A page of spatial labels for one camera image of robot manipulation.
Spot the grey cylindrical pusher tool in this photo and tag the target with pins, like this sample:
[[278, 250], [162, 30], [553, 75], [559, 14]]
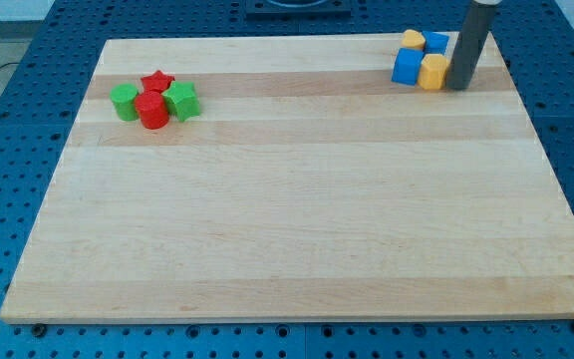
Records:
[[470, 42]]

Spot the red star block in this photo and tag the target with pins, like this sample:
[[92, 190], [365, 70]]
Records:
[[158, 81]]

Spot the red cylinder block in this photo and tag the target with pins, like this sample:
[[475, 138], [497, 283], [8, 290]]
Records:
[[152, 110]]

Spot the light wooden board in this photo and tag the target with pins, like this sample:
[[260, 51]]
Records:
[[312, 188]]

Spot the yellow heart block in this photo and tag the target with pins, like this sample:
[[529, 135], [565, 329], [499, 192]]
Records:
[[413, 39]]

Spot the yellow hexagon block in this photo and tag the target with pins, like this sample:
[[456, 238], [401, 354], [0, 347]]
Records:
[[432, 71]]

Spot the green cylinder block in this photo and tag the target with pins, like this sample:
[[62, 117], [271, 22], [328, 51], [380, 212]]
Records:
[[123, 98]]

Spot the blue cube block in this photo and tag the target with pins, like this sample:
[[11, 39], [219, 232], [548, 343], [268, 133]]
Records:
[[407, 66]]

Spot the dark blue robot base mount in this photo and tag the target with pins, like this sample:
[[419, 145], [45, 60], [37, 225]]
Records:
[[264, 9]]

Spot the green star block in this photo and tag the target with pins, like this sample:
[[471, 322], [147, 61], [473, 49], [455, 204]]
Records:
[[181, 100]]

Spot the small blue block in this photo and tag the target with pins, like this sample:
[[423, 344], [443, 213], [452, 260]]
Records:
[[435, 43]]

